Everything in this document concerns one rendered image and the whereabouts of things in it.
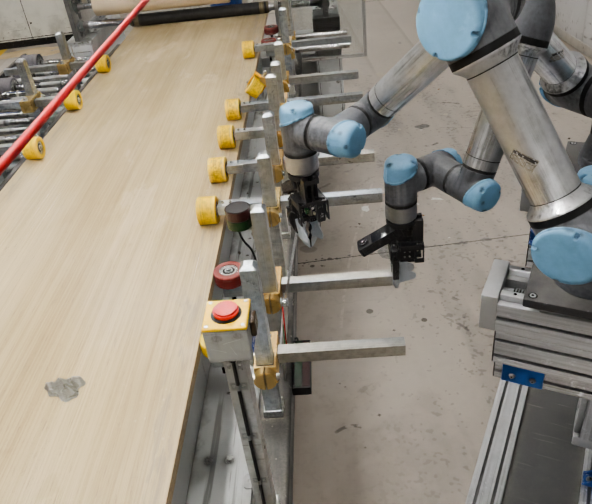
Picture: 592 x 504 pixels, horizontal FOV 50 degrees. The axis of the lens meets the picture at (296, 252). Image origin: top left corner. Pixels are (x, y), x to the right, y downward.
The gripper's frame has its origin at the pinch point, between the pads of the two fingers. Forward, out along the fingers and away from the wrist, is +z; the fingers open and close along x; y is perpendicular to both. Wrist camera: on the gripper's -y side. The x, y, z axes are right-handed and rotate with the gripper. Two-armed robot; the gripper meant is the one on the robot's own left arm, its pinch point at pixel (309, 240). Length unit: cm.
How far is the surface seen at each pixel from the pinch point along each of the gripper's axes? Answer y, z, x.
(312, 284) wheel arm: 0.1, 13.1, -0.6
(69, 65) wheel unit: -204, -4, -48
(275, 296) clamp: 2.2, 11.7, -11.1
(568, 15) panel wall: -329, 67, 354
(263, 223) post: 1.5, -9.0, -10.9
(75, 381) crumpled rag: 15, 8, -59
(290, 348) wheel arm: 20.3, 13.2, -13.7
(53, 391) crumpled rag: 17, 7, -64
